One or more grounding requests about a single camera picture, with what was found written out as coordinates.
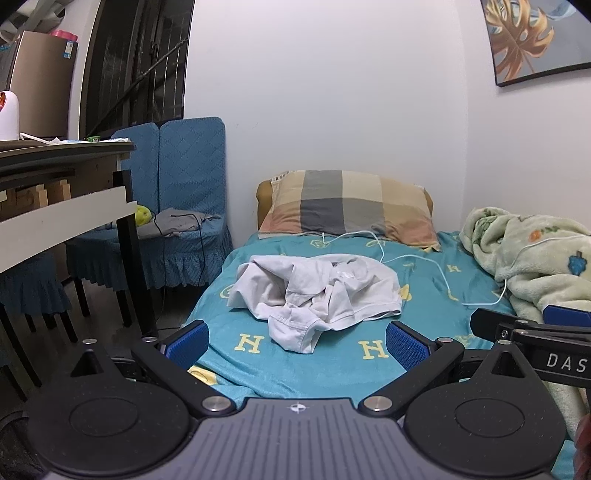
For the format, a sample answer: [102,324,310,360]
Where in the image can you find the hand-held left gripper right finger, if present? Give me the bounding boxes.
[359,320,544,420]

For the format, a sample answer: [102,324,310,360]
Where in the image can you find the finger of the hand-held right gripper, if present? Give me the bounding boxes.
[542,305,591,329]
[471,308,520,343]

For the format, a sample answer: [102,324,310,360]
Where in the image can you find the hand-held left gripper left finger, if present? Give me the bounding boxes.
[69,319,237,420]

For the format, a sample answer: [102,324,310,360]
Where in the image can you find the white garment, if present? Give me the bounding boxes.
[226,253,403,355]

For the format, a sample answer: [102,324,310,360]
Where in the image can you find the person's right forearm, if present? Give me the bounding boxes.
[574,408,591,480]

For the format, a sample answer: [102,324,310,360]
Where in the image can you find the pale green printed blanket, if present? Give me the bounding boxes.
[458,207,591,435]

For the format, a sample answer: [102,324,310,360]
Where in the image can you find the teal printed bed sheet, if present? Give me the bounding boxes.
[185,230,578,480]

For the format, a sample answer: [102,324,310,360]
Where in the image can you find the grey cloth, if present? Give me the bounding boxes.
[107,208,222,240]

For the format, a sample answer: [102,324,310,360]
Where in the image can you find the checked pillow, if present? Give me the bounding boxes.
[256,170,441,252]

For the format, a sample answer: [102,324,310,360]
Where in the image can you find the mustard brown pillow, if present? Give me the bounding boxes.
[256,179,435,232]

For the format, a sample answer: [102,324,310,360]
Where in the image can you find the blue covered chair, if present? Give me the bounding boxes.
[66,122,162,319]
[0,251,79,344]

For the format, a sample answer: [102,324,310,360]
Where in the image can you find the blue folded cushion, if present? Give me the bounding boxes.
[139,116,234,289]

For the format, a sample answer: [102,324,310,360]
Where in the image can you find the white papers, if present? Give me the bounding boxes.
[18,131,84,147]

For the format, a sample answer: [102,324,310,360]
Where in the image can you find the dark window with grille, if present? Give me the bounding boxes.
[78,0,197,139]

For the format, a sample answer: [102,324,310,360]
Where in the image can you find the white rounded appliance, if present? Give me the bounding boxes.
[0,90,22,141]

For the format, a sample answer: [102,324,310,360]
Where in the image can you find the beige refrigerator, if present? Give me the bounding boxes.
[8,30,79,139]

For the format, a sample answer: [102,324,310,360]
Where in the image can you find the white charging cable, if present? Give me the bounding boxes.
[321,230,591,306]

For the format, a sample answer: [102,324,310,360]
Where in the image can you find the black cable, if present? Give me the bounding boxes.
[152,210,211,333]

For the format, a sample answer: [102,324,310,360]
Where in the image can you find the framed leaf wall picture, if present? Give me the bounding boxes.
[480,0,591,88]

